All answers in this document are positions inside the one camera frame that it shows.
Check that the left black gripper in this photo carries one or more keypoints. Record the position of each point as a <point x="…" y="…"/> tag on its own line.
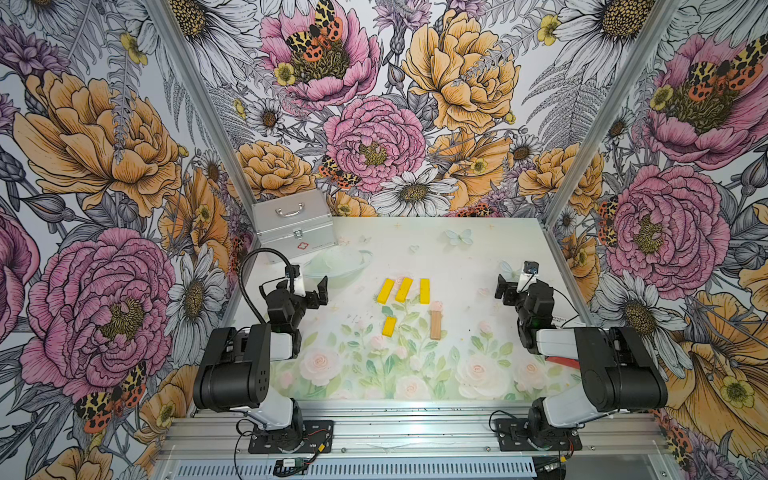
<point x="314" y="302"/>

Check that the small green circuit board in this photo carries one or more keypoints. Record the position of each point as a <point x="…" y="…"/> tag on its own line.
<point x="288" y="467"/>

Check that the silver metal case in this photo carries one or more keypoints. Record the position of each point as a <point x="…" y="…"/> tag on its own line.
<point x="295" y="225"/>

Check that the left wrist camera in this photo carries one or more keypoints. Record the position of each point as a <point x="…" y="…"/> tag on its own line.
<point x="296" y="284"/>

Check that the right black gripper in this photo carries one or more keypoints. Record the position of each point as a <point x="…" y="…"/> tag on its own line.
<point x="511" y="290"/>

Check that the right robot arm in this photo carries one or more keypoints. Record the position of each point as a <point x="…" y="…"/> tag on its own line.
<point x="616" y="371"/>

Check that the red bandage box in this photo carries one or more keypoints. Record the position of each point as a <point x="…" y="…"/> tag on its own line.
<point x="567" y="362"/>

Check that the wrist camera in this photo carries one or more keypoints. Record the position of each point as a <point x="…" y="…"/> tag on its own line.
<point x="296" y="284"/>
<point x="528" y="275"/>

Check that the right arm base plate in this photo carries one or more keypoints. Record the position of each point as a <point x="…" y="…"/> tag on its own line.
<point x="516" y="435"/>

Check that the natural wooden block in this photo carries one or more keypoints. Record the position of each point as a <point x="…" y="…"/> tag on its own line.
<point x="435" y="325"/>

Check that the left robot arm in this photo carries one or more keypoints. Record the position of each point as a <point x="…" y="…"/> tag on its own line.
<point x="234" y="373"/>

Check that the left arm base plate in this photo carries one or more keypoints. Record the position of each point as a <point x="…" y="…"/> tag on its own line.
<point x="312" y="436"/>

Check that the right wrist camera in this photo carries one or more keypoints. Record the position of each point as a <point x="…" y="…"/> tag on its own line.
<point x="528" y="275"/>

